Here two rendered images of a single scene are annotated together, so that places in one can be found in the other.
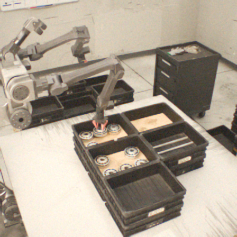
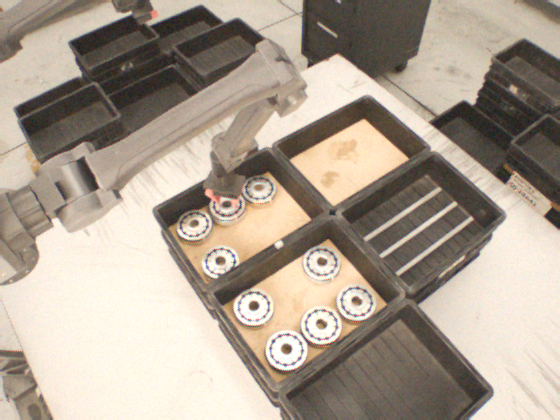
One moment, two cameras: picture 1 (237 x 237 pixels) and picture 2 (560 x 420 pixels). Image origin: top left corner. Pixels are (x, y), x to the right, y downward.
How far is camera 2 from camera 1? 1.13 m
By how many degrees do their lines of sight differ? 22
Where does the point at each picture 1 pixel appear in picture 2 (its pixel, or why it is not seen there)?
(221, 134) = (459, 119)
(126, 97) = not seen: hidden behind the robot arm
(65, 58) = not seen: outside the picture
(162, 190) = (419, 372)
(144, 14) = not seen: outside the picture
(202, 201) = (497, 358)
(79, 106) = (153, 92)
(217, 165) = (507, 244)
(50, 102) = (88, 100)
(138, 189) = (363, 380)
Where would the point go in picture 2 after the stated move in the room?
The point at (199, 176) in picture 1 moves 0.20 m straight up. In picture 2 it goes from (477, 285) to (502, 253)
